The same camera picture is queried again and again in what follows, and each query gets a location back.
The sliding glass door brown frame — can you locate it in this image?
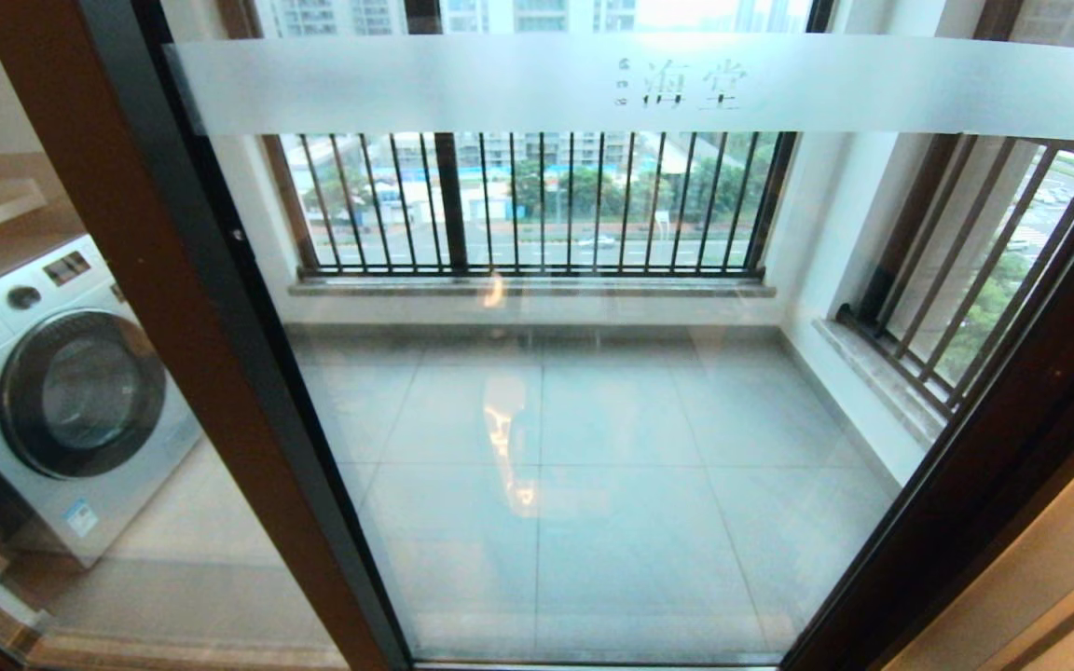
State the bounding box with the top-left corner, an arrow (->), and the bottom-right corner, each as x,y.
164,0 -> 1074,671

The black window guard railing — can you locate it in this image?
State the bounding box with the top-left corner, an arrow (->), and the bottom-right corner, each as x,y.
262,130 -> 799,281
838,135 -> 1074,420

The white front-load washing machine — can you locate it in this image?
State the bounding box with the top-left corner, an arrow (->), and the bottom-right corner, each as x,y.
0,233 -> 204,569

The dark window frame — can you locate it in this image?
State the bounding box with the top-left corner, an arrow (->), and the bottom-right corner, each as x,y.
854,0 -> 1074,322
215,0 -> 836,281

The dark brown door jamb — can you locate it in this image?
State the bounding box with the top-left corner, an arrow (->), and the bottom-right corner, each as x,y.
835,308 -> 1074,671

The grey stone window sill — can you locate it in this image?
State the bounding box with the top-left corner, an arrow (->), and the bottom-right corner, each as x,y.
812,315 -> 950,450
290,277 -> 778,299

